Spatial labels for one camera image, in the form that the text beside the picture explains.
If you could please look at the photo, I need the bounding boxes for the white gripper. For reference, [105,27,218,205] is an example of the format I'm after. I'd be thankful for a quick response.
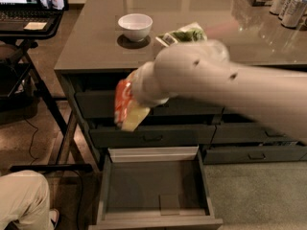
[121,61,169,131]

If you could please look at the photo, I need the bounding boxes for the red coke can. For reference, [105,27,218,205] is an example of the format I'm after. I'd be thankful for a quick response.
[114,80,132,127]

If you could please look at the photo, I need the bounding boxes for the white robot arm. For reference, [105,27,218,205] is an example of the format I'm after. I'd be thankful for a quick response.
[130,40,307,143]

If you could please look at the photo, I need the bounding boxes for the middle left grey drawer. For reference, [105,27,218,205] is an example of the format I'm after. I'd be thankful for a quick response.
[88,117,215,149]

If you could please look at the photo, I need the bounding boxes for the grey counter cabinet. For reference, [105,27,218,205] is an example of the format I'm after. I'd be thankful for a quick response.
[55,0,306,159]

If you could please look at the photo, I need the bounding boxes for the open bottom left drawer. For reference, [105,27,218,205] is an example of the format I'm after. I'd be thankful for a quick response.
[88,147,223,230]

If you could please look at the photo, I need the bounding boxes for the bottom right grey drawer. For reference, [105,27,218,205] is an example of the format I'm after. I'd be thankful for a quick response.
[203,145,307,165]

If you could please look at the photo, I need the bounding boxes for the middle right grey drawer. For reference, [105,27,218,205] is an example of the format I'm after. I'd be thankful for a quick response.
[212,114,296,144]

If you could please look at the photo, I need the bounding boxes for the white can right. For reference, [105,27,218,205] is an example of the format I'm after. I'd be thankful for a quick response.
[281,0,307,28]

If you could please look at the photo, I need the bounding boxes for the white ceramic bowl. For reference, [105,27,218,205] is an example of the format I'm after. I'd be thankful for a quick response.
[118,13,153,42]

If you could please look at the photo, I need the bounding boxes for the green chip bag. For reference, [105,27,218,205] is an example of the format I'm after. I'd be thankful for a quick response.
[155,22,207,47]

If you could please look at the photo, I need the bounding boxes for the yellow sticky note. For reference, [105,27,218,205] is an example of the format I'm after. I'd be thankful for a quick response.
[24,22,47,31]

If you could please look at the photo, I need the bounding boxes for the black laptop stand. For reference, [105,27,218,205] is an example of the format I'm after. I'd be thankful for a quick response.
[0,16,93,173]

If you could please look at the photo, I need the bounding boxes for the black smartphone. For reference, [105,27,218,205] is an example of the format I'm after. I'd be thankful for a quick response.
[36,0,69,11]

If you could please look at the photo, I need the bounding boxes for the white shoe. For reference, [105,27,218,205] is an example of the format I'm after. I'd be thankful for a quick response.
[49,209,60,228]

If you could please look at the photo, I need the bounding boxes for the black laptop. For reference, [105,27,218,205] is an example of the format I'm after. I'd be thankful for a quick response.
[0,0,63,34]

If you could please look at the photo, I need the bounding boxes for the person's leg beige trousers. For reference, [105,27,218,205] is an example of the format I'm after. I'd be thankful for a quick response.
[0,171,54,230]

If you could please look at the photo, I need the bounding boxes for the black cable on floor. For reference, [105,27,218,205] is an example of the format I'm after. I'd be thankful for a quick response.
[22,112,84,230]

